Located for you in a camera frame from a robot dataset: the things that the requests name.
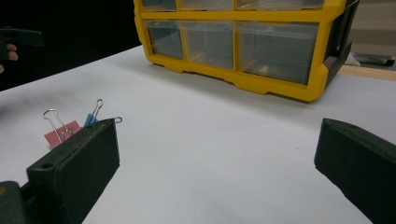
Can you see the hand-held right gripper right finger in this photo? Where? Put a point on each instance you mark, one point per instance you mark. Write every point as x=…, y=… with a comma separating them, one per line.
x=358, y=165

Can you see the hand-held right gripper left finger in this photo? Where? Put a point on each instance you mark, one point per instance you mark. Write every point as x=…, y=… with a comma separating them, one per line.
x=77, y=168

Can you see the pink binder clip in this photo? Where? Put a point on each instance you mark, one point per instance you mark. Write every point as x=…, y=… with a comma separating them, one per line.
x=53, y=137

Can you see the clear plastic drawer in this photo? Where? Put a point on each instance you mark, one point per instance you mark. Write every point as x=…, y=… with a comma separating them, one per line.
x=208, y=43

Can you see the yellow black drawer organizer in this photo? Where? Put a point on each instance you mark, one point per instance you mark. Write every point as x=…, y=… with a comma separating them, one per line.
x=249, y=15

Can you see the wooden table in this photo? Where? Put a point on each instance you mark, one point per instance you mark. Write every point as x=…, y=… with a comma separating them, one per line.
x=373, y=74

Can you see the white table sheet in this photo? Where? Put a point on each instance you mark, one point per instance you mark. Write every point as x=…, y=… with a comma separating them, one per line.
x=218, y=140

